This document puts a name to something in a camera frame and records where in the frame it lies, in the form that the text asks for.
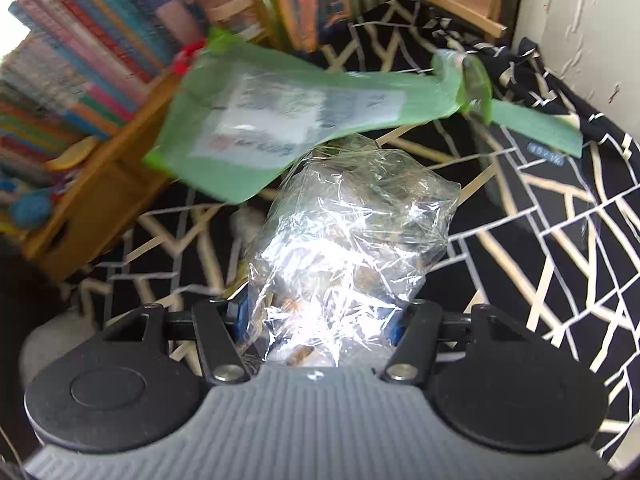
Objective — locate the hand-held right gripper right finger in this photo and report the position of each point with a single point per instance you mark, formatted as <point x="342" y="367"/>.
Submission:
<point x="415" y="340"/>

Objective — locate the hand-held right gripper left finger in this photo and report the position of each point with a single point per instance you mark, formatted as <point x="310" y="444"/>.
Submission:
<point x="220" y="345"/>

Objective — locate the clear plastic bag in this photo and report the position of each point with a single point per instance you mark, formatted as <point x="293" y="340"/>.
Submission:
<point x="350" y="220"/>

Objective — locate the green plastic mailer bag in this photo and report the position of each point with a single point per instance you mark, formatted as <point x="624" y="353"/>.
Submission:
<point x="425" y="95"/>

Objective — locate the black patterned tablecloth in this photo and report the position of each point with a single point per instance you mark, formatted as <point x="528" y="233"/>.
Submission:
<point x="550" y="260"/>

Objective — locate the wooden desk shelf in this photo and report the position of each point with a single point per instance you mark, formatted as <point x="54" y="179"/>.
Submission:
<point x="100" y="200"/>

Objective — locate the blue plush toy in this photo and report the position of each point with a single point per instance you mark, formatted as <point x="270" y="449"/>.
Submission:
<point x="32" y="210"/>

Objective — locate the yellow curved toy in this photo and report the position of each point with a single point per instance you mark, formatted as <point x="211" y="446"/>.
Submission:
<point x="75" y="155"/>

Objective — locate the pink red small toy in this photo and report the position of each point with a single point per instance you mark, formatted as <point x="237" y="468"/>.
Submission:
<point x="190" y="57"/>

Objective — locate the light wooden book stand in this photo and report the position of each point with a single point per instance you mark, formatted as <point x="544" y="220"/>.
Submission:
<point x="465" y="20"/>

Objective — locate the row of upright books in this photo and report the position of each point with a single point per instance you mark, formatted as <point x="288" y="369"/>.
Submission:
<point x="75" y="35"/>

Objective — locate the stack of thin picture books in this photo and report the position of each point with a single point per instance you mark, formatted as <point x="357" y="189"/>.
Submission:
<point x="300" y="0"/>

